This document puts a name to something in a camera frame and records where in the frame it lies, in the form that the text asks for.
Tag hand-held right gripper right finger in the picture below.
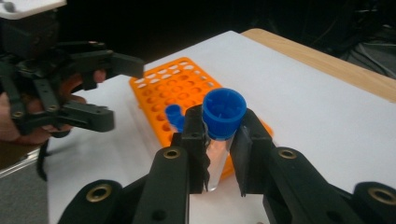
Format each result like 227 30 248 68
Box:
230 108 365 224

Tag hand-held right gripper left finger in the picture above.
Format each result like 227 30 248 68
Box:
132 104 210 224

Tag orange test tube rack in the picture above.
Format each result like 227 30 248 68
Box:
129 56 275 182

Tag blue capped test tube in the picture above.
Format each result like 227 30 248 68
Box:
201 87 248 192
163 104 188 133

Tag white table mat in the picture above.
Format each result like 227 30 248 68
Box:
46 30 396 224

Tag left hand-held gripper cable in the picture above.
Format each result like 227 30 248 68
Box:
36 130 71 182

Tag metal frame rail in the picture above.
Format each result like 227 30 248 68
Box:
0 148 43 180

